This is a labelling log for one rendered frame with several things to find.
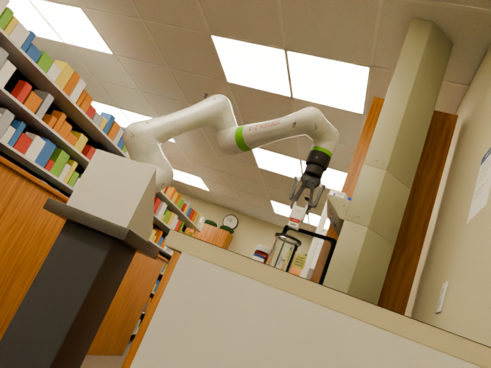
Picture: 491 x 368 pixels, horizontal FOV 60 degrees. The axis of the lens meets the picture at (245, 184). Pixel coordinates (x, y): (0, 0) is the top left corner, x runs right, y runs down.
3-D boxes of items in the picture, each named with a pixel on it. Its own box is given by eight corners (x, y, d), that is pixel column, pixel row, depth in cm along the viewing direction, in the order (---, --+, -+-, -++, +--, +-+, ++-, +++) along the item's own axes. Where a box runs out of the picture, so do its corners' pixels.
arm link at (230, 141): (208, 135, 194) (224, 128, 203) (218, 161, 196) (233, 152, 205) (237, 125, 182) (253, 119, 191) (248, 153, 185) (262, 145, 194)
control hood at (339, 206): (342, 237, 225) (348, 220, 228) (344, 219, 196) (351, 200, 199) (321, 231, 229) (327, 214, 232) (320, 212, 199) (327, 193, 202)
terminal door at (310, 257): (313, 312, 212) (337, 239, 224) (259, 291, 225) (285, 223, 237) (313, 312, 213) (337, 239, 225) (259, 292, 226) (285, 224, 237)
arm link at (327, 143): (348, 133, 178) (326, 134, 185) (333, 117, 170) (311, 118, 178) (337, 162, 174) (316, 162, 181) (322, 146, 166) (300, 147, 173)
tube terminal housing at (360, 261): (363, 343, 204) (405, 201, 227) (369, 341, 175) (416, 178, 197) (313, 323, 212) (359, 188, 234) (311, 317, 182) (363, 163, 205)
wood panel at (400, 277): (392, 355, 207) (457, 117, 248) (393, 355, 204) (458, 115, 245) (297, 317, 221) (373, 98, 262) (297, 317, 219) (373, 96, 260)
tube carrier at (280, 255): (283, 298, 160) (302, 246, 166) (280, 293, 150) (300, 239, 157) (257, 288, 163) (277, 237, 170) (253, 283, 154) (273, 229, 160)
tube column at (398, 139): (405, 201, 227) (445, 63, 254) (416, 177, 197) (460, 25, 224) (359, 188, 234) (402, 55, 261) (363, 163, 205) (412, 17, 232)
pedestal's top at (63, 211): (42, 207, 141) (48, 197, 142) (87, 231, 171) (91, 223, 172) (123, 240, 133) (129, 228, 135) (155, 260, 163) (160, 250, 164)
